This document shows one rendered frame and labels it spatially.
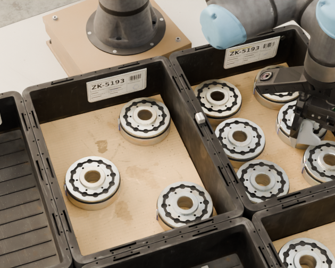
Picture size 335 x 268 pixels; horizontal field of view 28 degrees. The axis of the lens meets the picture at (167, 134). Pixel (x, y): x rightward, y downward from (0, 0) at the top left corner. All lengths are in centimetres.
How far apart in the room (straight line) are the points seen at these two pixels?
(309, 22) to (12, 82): 79
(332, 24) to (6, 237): 67
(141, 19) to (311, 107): 48
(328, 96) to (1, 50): 85
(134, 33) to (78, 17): 18
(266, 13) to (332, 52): 13
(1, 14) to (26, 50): 119
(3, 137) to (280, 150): 55
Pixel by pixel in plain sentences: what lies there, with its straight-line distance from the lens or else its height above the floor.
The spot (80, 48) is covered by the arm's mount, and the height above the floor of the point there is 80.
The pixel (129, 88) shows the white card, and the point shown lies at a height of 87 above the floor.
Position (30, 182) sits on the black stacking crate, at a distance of 130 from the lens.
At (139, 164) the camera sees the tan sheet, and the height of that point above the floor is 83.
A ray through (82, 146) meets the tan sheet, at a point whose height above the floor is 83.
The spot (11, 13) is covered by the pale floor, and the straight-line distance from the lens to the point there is 289.
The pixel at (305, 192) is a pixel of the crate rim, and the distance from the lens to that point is 118.
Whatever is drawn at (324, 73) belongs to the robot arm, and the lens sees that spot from 117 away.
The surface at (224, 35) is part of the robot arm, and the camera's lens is 108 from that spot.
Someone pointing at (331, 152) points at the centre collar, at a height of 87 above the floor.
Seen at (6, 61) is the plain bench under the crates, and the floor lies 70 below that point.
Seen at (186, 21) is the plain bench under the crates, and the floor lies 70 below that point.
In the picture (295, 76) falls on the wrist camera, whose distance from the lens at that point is 124.
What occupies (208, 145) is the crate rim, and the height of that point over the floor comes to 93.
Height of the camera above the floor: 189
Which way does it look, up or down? 52 degrees down
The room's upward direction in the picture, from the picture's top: 3 degrees clockwise
